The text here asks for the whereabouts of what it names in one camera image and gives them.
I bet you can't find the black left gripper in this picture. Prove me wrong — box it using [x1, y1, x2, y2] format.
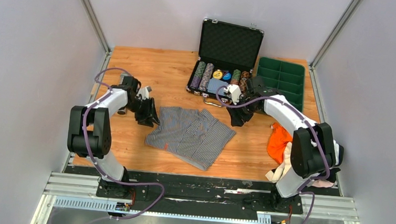
[122, 96, 163, 128]

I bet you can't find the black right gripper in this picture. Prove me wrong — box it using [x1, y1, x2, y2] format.
[225, 95, 260, 129]

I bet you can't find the grey striped underwear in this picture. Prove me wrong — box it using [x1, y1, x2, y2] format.
[145, 106, 236, 171]

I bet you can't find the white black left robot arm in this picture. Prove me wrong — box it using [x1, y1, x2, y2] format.
[67, 76, 160, 198]

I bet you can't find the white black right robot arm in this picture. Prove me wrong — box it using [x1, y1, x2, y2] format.
[224, 77, 344, 211]

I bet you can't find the clear tube of chips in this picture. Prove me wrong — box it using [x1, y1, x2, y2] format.
[117, 72, 131, 115]

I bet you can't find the orange garment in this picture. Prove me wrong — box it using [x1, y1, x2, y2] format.
[266, 122, 293, 164]

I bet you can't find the green divided tray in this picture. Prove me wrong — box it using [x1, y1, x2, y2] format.
[256, 57, 305, 112]

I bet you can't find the black poker chip case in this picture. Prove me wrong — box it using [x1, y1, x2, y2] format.
[185, 18, 264, 99]

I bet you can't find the cream white garment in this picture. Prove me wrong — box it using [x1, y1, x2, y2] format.
[265, 142, 292, 183]

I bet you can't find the black garment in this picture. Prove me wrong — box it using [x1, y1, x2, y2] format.
[327, 145, 345, 183]

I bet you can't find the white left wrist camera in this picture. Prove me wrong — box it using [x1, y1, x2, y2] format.
[137, 86, 152, 100]

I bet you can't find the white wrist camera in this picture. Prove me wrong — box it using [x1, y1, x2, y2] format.
[224, 84, 242, 105]
[137, 86, 152, 100]

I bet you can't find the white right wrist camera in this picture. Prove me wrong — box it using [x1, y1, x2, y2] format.
[224, 84, 242, 105]

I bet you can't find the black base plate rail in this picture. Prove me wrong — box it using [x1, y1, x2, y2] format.
[95, 168, 342, 224]

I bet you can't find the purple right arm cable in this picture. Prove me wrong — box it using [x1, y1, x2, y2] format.
[206, 85, 336, 224]

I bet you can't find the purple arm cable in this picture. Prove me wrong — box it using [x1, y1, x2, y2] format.
[74, 65, 173, 224]
[206, 85, 336, 224]

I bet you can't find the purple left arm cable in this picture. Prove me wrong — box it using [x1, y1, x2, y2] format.
[74, 65, 173, 224]

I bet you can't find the aluminium frame rail front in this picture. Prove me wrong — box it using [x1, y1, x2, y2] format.
[30, 172, 360, 224]

